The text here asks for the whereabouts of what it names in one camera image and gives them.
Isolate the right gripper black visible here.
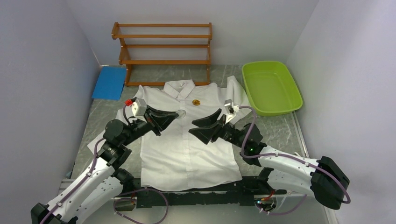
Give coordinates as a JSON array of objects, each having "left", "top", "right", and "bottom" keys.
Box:
[{"left": 189, "top": 109, "right": 247, "bottom": 148}]

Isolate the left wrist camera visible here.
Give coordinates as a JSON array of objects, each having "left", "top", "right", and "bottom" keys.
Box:
[{"left": 125, "top": 98, "right": 148, "bottom": 117}]

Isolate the blue board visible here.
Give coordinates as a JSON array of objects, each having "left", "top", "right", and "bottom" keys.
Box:
[{"left": 92, "top": 66, "right": 127, "bottom": 100}]

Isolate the white shirt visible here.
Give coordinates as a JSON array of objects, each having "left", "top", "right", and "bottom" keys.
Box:
[{"left": 87, "top": 76, "right": 252, "bottom": 192}]

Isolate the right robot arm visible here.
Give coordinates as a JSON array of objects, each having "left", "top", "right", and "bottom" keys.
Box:
[{"left": 189, "top": 110, "right": 351, "bottom": 210}]

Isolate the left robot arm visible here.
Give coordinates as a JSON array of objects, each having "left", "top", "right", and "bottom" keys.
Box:
[{"left": 30, "top": 102, "right": 185, "bottom": 224}]

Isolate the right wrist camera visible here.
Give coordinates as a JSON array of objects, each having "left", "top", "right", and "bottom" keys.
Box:
[{"left": 224, "top": 99, "right": 240, "bottom": 124}]

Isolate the white round brooch backing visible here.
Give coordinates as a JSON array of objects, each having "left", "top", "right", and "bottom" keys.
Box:
[{"left": 176, "top": 110, "right": 186, "bottom": 119}]

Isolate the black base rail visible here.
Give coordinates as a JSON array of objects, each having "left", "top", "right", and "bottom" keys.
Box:
[{"left": 102, "top": 168, "right": 288, "bottom": 208}]

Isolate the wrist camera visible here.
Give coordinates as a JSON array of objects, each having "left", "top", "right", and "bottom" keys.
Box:
[
  {"left": 224, "top": 99, "right": 240, "bottom": 124},
  {"left": 125, "top": 98, "right": 148, "bottom": 117}
]

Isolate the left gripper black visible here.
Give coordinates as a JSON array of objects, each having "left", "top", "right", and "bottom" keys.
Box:
[{"left": 121, "top": 104, "right": 178, "bottom": 146}]

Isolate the wooden shoe rack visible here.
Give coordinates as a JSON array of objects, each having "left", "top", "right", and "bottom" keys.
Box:
[{"left": 111, "top": 22, "right": 213, "bottom": 86}]

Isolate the green plastic basin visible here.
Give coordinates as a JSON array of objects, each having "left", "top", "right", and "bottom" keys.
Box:
[{"left": 241, "top": 61, "right": 303, "bottom": 116}]

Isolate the yellow brooch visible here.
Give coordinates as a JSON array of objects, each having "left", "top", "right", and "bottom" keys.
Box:
[{"left": 192, "top": 99, "right": 201, "bottom": 106}]

